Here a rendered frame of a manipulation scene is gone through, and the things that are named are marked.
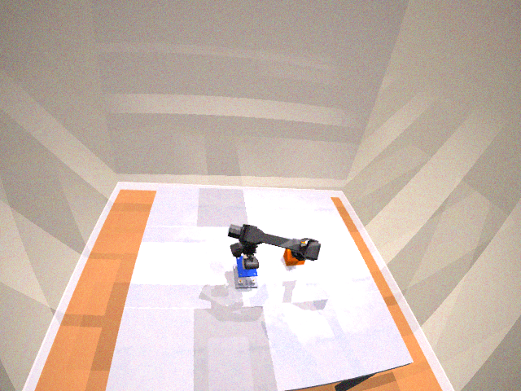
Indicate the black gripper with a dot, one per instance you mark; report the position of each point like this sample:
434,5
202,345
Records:
251,263

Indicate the blue board with square handle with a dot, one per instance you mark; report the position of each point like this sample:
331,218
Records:
241,270

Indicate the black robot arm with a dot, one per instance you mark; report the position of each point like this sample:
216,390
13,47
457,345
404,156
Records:
251,235

